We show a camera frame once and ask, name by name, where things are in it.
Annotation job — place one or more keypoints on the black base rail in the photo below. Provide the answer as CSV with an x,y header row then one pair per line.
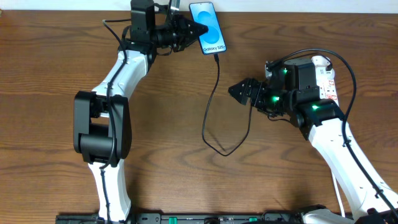
x,y
268,217

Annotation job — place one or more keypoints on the blue Galaxy smartphone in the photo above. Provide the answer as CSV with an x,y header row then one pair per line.
x,y
212,41

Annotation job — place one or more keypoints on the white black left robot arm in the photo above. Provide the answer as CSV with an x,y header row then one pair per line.
x,y
102,131

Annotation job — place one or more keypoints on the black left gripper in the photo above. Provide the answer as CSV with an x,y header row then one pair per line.
x,y
178,34

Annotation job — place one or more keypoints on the white power strip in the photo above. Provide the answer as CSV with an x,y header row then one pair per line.
x,y
327,87

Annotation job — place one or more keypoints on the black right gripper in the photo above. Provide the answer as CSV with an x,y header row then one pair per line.
x,y
257,96

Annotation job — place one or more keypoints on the white USB charger plug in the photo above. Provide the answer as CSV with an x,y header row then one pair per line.
x,y
323,74

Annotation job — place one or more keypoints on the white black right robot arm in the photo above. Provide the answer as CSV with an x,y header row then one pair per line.
x,y
304,89

